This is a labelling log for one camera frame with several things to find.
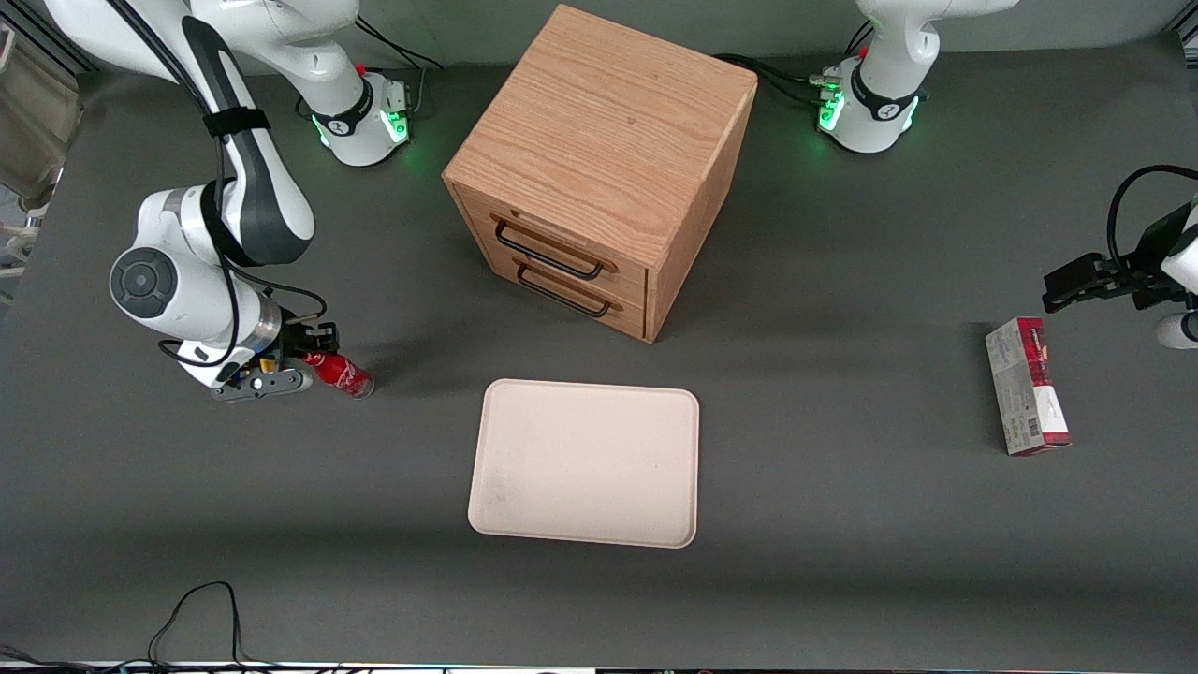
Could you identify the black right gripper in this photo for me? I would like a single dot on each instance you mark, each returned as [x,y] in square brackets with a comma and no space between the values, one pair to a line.
[298,340]

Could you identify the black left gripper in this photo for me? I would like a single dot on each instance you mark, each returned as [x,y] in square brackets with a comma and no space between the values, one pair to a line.
[1144,270]

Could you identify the red coke bottle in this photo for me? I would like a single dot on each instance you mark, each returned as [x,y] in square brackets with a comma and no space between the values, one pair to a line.
[344,376]

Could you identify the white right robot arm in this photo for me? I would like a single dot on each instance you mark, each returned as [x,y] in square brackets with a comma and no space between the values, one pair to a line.
[253,187]

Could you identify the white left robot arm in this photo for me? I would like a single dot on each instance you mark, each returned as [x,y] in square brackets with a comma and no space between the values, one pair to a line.
[889,84]

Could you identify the cream rectangular tray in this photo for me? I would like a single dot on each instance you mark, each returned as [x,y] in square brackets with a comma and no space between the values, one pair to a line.
[585,463]

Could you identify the red and white carton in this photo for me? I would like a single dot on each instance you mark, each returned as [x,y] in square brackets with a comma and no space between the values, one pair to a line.
[1027,386]

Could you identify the wooden two-drawer cabinet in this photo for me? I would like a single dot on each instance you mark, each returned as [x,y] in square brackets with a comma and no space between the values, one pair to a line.
[599,131]

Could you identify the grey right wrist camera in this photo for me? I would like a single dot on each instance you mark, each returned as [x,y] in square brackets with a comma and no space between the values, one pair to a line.
[262,382]

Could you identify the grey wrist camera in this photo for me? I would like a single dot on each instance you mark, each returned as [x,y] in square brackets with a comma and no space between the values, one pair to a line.
[262,382]
[1179,330]

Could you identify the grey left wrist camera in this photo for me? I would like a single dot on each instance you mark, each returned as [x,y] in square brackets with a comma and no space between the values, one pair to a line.
[1179,330]

